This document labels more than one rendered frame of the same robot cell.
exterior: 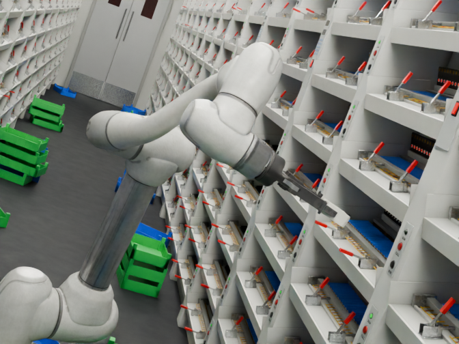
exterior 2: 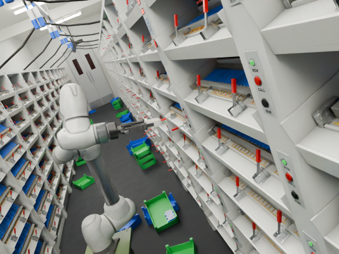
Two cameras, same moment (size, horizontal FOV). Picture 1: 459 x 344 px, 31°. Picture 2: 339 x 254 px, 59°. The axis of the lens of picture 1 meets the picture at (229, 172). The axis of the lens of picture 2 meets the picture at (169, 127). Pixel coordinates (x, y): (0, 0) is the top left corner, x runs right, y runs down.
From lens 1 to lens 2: 70 cm
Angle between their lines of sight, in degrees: 8
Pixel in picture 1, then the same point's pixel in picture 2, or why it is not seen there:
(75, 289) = (108, 209)
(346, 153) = (152, 82)
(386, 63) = (135, 38)
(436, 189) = (177, 84)
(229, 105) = (70, 124)
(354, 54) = not seen: hidden behind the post
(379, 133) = (157, 65)
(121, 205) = (94, 172)
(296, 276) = (176, 139)
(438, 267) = not seen: hidden behind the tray
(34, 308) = (99, 230)
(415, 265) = (198, 120)
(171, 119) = not seen: hidden behind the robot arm
